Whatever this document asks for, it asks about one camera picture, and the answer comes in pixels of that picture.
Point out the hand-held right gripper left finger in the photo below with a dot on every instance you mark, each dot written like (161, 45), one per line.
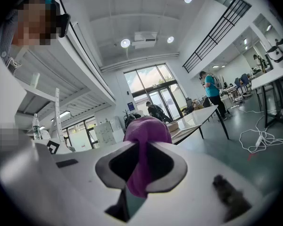
(102, 171)

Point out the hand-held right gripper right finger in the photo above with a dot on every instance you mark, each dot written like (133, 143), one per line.
(180, 171)

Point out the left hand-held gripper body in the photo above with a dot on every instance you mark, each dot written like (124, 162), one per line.
(53, 147)

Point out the purple cloth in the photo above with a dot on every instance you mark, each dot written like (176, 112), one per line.
(146, 128)

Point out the clear water bottle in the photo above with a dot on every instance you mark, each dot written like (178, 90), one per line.
(36, 127)

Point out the white cabinet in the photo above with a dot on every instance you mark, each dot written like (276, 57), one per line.
(106, 133)

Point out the wooden bowl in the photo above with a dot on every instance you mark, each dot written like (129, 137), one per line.
(173, 126)

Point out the white marble table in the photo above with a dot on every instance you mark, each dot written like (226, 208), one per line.
(198, 116)

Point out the white power strip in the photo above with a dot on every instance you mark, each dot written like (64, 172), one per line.
(260, 140)

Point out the glass entrance door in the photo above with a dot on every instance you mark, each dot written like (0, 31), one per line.
(155, 86)

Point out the blue chairs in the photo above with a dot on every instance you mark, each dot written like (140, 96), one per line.
(241, 81)

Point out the striped shirt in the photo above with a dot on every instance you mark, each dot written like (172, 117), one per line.
(7, 39)

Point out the white table with black legs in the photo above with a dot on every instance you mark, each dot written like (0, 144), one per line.
(268, 78)

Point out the person's head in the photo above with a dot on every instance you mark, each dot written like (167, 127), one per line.
(33, 20)

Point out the white ceiling air conditioner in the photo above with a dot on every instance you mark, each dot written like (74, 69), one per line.
(145, 40)

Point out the black metal railing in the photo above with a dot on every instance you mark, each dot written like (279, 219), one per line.
(217, 32)

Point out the white robot device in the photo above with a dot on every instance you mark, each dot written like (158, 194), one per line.
(276, 52)

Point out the black head camera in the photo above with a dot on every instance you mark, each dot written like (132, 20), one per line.
(64, 25)

